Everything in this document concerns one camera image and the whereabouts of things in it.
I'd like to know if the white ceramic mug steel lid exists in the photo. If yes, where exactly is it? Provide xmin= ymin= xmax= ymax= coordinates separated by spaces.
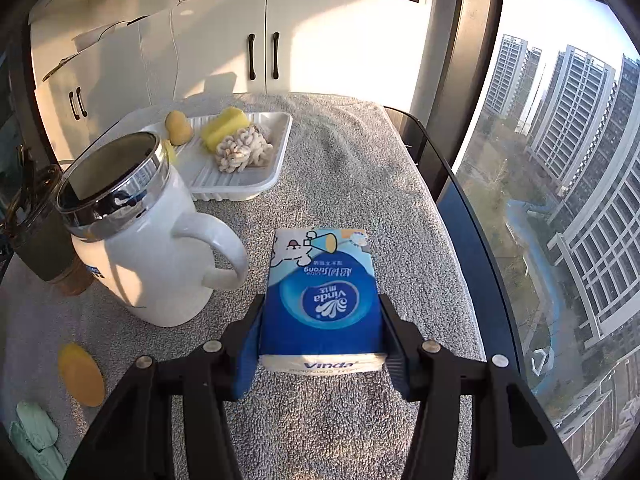
xmin=54 ymin=131 xmax=248 ymax=327

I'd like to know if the grey towel table cover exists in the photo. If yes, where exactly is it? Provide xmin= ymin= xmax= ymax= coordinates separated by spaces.
xmin=1 ymin=94 xmax=485 ymax=479

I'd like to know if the white hanging cable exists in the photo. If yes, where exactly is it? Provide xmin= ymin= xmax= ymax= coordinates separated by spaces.
xmin=162 ymin=0 xmax=182 ymax=106

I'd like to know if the beige knotted plush toy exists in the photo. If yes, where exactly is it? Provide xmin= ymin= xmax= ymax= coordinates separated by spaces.
xmin=214 ymin=124 xmax=274 ymax=174

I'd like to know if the green flower cloth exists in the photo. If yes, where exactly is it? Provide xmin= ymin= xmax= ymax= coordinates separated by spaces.
xmin=9 ymin=401 xmax=66 ymax=480

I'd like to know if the yellow rectangular sponge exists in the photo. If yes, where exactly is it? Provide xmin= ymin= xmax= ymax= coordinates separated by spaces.
xmin=201 ymin=106 xmax=250 ymax=153

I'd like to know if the white cabinet with black handles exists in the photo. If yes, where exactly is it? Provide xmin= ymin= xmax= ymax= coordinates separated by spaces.
xmin=36 ymin=0 xmax=428 ymax=160

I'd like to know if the yellow oval sponge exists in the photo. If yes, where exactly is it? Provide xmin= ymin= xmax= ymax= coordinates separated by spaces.
xmin=58 ymin=344 xmax=105 ymax=408

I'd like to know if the blue Vinda tissue pack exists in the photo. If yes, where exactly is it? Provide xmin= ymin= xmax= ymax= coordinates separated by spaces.
xmin=259 ymin=228 xmax=387 ymax=376

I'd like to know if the white plastic tray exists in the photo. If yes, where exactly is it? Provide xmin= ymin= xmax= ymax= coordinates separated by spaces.
xmin=147 ymin=107 xmax=293 ymax=200

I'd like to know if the yellow sponge piece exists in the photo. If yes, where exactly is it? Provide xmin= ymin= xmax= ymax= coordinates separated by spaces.
xmin=162 ymin=139 xmax=177 ymax=165

